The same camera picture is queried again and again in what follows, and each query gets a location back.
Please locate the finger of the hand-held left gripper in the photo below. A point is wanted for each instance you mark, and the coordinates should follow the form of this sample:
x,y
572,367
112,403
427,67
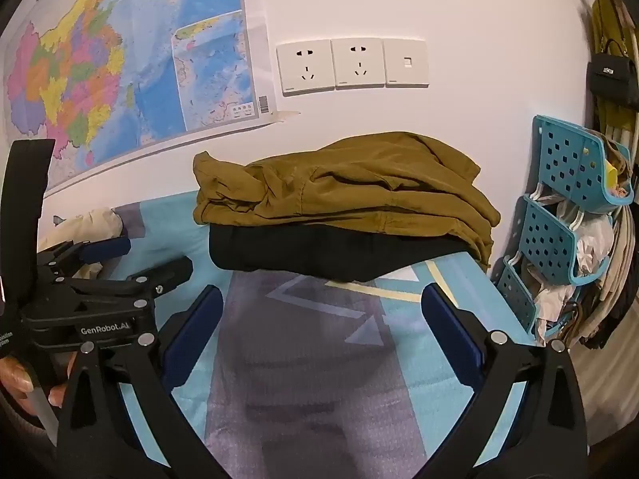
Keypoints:
x,y
107,248
169,272

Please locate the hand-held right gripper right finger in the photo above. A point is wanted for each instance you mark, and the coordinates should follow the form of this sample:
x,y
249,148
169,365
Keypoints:
x,y
454,334

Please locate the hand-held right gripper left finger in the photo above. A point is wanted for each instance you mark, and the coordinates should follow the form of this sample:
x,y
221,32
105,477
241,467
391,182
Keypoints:
x,y
192,344

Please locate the olive green garment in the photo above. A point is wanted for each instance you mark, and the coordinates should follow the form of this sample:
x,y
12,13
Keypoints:
x,y
349,184

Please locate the beige hanging clothes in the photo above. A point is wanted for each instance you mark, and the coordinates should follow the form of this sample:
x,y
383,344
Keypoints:
x,y
619,269

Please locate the person's left hand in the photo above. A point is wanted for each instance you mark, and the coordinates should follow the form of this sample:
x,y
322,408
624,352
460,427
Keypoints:
x,y
15,379

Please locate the cream garment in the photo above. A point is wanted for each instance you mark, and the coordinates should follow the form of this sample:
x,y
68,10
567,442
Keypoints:
x,y
90,224

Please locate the blue plastic hanging basket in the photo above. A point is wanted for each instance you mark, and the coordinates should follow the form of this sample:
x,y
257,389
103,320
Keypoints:
x,y
546,239
569,159
516,294

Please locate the white plastic bag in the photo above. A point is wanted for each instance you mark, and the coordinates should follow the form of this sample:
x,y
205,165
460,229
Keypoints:
x,y
594,244
551,302

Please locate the teal and grey bed sheet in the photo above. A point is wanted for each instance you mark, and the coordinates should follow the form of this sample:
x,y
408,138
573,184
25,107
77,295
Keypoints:
x,y
299,359

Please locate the black garment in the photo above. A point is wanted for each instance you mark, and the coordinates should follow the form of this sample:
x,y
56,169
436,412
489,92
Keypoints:
x,y
299,254

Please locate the clear tape strip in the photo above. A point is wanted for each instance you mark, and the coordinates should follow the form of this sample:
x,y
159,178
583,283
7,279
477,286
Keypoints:
x,y
284,116

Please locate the black handbag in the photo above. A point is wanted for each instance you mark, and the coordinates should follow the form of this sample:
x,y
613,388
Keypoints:
x,y
611,77

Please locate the yellow hanging garment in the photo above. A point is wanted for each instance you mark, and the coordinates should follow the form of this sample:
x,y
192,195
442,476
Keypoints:
x,y
606,15

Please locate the colourful wall map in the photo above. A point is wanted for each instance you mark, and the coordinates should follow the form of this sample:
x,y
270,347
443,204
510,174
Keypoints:
x,y
150,35

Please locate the white wall socket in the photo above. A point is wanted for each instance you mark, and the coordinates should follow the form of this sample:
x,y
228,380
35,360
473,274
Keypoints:
x,y
304,67
358,62

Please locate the white wall data plate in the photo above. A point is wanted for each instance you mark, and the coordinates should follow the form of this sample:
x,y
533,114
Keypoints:
x,y
407,62

